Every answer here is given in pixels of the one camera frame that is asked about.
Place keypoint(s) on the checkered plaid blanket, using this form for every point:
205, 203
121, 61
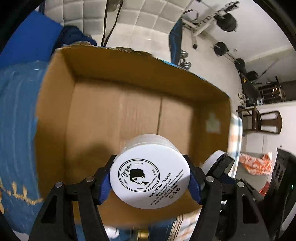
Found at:
184, 225

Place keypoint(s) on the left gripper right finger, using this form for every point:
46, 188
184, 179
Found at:
228, 211

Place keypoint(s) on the white purifying cream jar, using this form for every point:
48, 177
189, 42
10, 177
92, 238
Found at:
149, 173

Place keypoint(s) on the black-lid round jar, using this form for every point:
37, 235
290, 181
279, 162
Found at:
211, 161

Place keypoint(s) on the orange patterned cloth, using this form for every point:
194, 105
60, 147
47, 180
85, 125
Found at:
257, 166

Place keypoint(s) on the blue weight bench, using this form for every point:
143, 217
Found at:
175, 41

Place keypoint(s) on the chrome dumbbell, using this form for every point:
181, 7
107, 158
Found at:
183, 63

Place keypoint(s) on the white barbell rack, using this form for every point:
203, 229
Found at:
224, 20

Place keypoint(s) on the dark wooden chair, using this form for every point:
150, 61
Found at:
267, 122

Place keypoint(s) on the brown cardboard box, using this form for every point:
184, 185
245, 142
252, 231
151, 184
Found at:
94, 100

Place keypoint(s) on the floor barbell with plates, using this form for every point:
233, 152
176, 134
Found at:
221, 49

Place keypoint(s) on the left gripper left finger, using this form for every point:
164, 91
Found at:
55, 220

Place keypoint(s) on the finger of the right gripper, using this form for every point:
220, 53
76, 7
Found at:
221, 165

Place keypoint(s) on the blue mat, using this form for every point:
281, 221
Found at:
33, 40

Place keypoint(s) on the blue striped bedspread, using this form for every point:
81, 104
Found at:
20, 196

